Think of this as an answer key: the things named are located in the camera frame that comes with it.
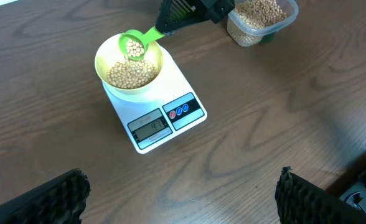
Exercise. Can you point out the green plastic measuring spoon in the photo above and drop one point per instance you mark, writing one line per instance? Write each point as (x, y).
(134, 44)

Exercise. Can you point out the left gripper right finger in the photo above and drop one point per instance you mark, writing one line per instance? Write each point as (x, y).
(299, 201)

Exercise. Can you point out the soybeans in container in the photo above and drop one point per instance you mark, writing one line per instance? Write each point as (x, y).
(257, 14)

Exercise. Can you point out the yellow plastic bowl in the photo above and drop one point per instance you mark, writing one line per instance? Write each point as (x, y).
(109, 53)

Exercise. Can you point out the white digital kitchen scale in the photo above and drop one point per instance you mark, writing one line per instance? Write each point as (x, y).
(167, 108)

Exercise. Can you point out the green lid under container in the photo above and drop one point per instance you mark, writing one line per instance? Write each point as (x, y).
(268, 38)

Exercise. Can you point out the clear plastic container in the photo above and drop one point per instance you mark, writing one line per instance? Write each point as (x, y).
(290, 7)

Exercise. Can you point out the soybeans in bowl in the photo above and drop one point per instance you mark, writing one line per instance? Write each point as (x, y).
(131, 74)

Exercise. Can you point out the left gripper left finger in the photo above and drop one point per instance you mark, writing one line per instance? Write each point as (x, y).
(60, 200)

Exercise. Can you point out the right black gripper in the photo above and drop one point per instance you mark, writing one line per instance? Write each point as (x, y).
(177, 14)

